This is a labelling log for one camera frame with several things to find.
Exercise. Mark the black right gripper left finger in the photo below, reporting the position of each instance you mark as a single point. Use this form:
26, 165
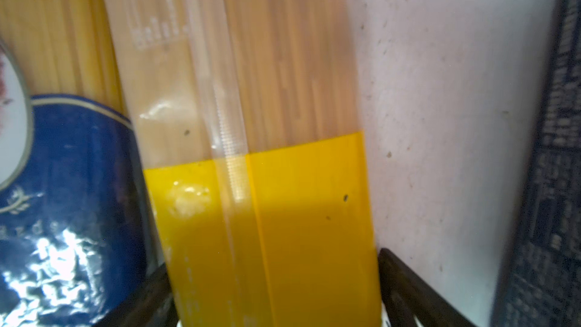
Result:
152, 304

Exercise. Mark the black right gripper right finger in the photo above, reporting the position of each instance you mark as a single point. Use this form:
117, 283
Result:
409, 300

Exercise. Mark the blue Barilla spaghetti box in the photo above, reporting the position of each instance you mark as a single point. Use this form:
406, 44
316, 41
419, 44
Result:
542, 283

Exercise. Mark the yellow spaghetti bag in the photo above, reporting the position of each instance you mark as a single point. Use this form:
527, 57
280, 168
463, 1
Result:
246, 117

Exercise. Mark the blue Ankara spaghetti bag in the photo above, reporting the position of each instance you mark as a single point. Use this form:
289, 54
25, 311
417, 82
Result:
73, 243

